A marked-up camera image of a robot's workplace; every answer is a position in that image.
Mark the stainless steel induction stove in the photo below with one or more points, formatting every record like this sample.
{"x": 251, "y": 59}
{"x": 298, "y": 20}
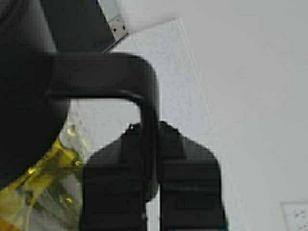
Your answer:
{"x": 85, "y": 25}

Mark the glass oil pitcher black lid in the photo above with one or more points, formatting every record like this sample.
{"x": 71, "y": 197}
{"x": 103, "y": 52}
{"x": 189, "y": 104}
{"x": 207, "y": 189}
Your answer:
{"x": 41, "y": 179}

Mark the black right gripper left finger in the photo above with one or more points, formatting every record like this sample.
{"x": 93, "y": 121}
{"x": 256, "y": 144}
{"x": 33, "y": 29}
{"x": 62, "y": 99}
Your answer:
{"x": 112, "y": 186}

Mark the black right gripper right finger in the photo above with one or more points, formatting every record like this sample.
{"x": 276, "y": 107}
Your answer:
{"x": 190, "y": 185}

